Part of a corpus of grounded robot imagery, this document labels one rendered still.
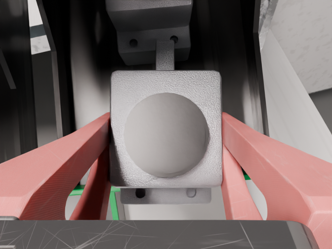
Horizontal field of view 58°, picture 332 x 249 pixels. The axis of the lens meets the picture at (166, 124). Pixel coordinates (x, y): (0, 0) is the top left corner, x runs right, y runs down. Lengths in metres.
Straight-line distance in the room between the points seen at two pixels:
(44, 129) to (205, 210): 0.20
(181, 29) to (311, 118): 0.49
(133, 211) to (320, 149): 0.39
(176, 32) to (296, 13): 0.88
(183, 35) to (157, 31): 0.02
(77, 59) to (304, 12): 0.91
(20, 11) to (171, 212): 0.26
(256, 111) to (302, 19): 0.90
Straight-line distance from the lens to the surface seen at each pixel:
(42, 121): 0.33
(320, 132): 0.64
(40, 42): 0.24
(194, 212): 0.37
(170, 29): 0.19
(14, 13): 0.21
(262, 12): 0.28
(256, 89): 0.20
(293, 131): 0.63
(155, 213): 0.37
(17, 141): 0.19
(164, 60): 0.16
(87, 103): 0.21
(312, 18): 1.11
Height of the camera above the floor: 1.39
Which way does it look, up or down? 62 degrees down
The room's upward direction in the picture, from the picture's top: 6 degrees counter-clockwise
